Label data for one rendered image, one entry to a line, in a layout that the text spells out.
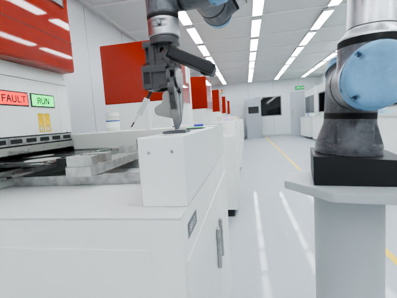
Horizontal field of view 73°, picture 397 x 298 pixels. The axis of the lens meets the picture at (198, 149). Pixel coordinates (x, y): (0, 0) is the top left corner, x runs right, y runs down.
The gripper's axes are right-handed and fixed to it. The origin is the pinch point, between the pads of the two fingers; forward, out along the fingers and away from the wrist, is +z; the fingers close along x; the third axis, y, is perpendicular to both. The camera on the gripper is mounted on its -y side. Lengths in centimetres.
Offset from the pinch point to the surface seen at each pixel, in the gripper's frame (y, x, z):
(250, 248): -14, -135, 98
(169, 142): -1.3, 14.0, 3.3
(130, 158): 27.2, -30.0, 11.6
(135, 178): 15.8, -7.0, 14.7
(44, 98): 58, -27, -13
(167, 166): -0.5, 14.0, 8.0
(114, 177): 22.1, -7.0, 14.0
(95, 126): 207, -309, -4
